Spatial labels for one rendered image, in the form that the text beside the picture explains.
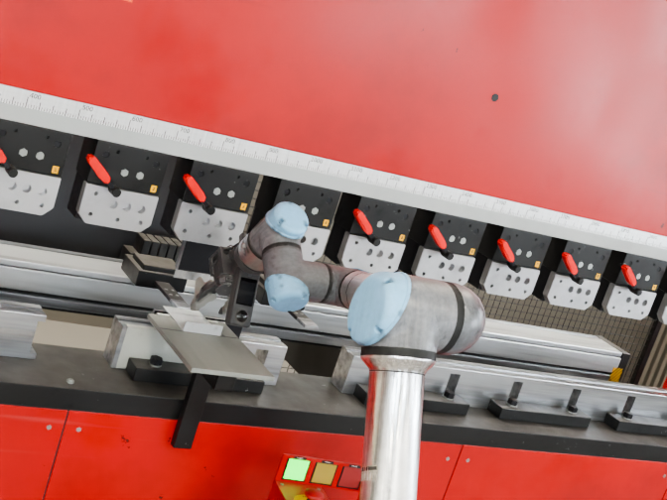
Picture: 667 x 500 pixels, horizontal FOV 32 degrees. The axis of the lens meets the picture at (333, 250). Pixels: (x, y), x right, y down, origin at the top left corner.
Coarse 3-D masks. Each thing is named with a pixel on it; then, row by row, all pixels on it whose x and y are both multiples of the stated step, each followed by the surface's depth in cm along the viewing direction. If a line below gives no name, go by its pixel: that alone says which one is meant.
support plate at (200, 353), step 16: (160, 320) 241; (176, 336) 235; (192, 336) 238; (208, 336) 242; (176, 352) 229; (192, 352) 230; (208, 352) 233; (224, 352) 236; (240, 352) 239; (192, 368) 222; (208, 368) 224; (224, 368) 227; (240, 368) 230; (256, 368) 233
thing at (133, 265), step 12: (132, 264) 266; (144, 264) 264; (156, 264) 266; (168, 264) 269; (132, 276) 265; (144, 276) 263; (156, 276) 264; (168, 276) 266; (156, 288) 265; (168, 288) 262; (180, 288) 268; (168, 300) 257; (180, 300) 257
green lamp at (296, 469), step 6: (288, 462) 239; (294, 462) 239; (300, 462) 240; (306, 462) 240; (288, 468) 239; (294, 468) 240; (300, 468) 240; (306, 468) 240; (288, 474) 240; (294, 474) 240; (300, 474) 240
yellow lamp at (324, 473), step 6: (318, 462) 241; (318, 468) 241; (324, 468) 242; (330, 468) 242; (318, 474) 242; (324, 474) 242; (330, 474) 243; (312, 480) 242; (318, 480) 242; (324, 480) 243; (330, 480) 243
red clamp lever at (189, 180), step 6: (186, 180) 230; (192, 180) 231; (192, 186) 231; (198, 186) 232; (192, 192) 233; (198, 192) 232; (198, 198) 233; (204, 198) 233; (204, 204) 234; (210, 204) 236; (204, 210) 235; (210, 210) 234
